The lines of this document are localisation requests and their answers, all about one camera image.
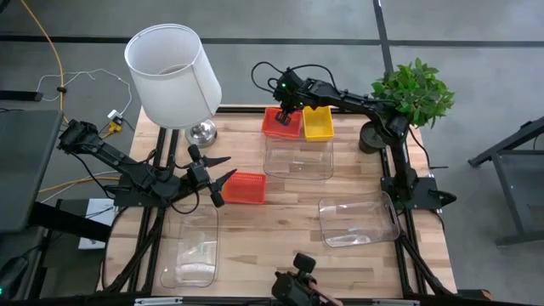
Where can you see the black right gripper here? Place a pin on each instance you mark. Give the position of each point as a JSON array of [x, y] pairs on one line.
[[293, 95]]

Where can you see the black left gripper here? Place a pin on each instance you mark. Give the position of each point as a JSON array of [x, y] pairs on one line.
[[197, 174]]

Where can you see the clear plastic bin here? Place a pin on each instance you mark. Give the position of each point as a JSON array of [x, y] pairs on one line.
[[189, 246], [297, 163], [357, 221]]

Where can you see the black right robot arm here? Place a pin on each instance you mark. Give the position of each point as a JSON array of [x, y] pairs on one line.
[[340, 97]]

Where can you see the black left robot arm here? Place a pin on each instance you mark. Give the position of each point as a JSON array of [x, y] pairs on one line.
[[106, 155]]

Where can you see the silver lamp base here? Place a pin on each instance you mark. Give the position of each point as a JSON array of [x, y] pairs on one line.
[[203, 135]]

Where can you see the dark plant pot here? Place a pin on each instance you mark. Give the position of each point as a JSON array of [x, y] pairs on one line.
[[370, 142]]

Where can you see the white lamp shade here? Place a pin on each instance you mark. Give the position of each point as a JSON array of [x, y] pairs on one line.
[[170, 93]]

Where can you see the yellow plug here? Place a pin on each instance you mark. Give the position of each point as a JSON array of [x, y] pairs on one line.
[[115, 126]]

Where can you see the white power adapter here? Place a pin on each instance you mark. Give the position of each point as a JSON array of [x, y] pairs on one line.
[[115, 115]]

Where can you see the white box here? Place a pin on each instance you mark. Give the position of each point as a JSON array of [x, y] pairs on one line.
[[102, 212]]

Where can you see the green leafy plant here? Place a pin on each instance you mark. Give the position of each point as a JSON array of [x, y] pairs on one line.
[[412, 93]]

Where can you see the black beam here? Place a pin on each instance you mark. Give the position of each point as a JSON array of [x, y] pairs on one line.
[[68, 221]]

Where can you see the person's hand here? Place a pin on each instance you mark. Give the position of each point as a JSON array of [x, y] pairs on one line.
[[327, 299]]

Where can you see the grey desk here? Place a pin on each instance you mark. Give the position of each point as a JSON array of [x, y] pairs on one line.
[[25, 170]]

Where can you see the black power strip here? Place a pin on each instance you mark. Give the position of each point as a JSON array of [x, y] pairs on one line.
[[21, 96]]

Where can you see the black device with green light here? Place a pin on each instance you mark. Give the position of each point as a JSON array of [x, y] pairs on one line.
[[13, 272]]

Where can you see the black aluminium frame rail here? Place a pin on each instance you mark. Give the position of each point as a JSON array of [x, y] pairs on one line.
[[238, 110], [160, 138], [212, 302], [404, 263], [172, 140]]

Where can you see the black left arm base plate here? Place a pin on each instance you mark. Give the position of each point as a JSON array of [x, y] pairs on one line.
[[132, 203]]

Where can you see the black diagonal frame brace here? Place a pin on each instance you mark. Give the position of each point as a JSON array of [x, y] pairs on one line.
[[425, 268], [136, 255]]

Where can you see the silver metal bracket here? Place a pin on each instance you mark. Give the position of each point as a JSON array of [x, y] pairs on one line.
[[395, 302], [157, 301]]

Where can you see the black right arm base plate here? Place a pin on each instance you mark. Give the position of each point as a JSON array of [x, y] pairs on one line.
[[425, 191]]

